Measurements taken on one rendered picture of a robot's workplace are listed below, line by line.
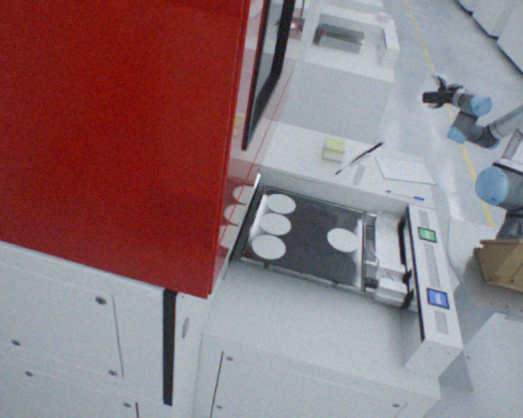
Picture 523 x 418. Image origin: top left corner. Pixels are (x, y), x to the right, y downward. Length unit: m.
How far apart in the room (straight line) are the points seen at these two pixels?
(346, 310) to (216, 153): 0.85
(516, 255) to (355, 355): 0.64
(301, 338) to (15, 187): 0.78
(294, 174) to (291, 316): 0.51
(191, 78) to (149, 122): 0.08
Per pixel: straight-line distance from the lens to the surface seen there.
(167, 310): 0.69
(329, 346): 1.14
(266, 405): 1.34
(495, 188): 1.48
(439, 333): 1.12
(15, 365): 1.16
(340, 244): 1.29
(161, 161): 0.50
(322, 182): 1.43
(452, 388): 2.31
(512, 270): 1.55
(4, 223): 0.73
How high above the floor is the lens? 1.74
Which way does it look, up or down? 40 degrees down
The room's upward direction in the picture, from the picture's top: 11 degrees clockwise
